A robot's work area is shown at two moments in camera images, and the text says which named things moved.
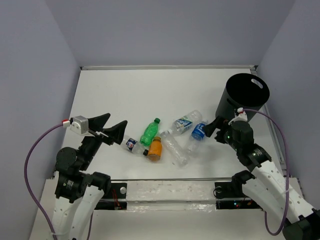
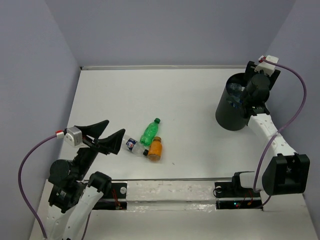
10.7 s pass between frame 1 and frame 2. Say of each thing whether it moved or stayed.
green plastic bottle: stayed
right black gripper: moved
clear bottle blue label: moved
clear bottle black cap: stayed
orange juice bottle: stayed
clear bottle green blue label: moved
